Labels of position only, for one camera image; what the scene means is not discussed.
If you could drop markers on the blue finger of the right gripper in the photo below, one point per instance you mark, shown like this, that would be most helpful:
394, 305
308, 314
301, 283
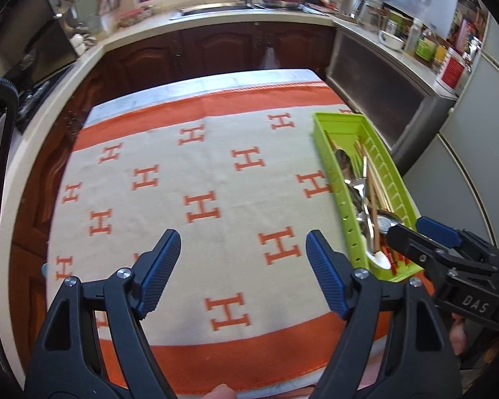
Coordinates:
414, 247
442, 234

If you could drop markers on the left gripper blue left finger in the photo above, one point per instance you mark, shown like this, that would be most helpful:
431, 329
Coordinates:
152, 271

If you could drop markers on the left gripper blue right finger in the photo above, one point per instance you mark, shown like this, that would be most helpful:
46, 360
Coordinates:
332, 271

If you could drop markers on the kitchen sink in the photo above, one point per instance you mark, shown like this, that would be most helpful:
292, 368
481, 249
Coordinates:
211, 8

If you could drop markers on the person's hand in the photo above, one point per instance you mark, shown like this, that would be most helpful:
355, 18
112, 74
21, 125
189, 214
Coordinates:
457, 334

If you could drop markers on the small silver spoon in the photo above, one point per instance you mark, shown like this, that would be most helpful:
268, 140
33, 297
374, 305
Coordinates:
378, 259

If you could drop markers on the wooden chopstick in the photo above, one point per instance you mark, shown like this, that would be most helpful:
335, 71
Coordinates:
375, 179
371, 200

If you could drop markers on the green plastic utensil tray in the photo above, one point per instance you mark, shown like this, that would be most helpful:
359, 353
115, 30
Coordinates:
333, 131

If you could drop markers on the white refrigerator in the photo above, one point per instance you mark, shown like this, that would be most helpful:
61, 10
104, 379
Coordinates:
456, 179

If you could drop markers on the large silver spoon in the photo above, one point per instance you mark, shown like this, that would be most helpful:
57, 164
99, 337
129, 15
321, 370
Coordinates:
339, 155

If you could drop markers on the orange beige H-pattern cloth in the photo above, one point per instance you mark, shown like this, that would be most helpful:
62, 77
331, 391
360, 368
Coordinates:
242, 169

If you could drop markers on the steel counter cabinet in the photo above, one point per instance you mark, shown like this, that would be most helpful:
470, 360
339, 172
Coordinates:
399, 96

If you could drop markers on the red packet box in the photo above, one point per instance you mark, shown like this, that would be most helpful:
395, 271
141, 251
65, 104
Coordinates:
453, 66

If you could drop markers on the green label bottle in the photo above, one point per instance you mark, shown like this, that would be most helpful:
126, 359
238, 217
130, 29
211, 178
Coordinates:
426, 46

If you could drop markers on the white bowl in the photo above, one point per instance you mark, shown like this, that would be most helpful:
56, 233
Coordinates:
390, 41

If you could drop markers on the black gas stove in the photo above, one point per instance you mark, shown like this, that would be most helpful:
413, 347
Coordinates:
32, 94

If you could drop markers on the dark wooden base cabinets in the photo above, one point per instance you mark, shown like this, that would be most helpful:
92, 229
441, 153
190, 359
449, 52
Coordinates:
160, 60

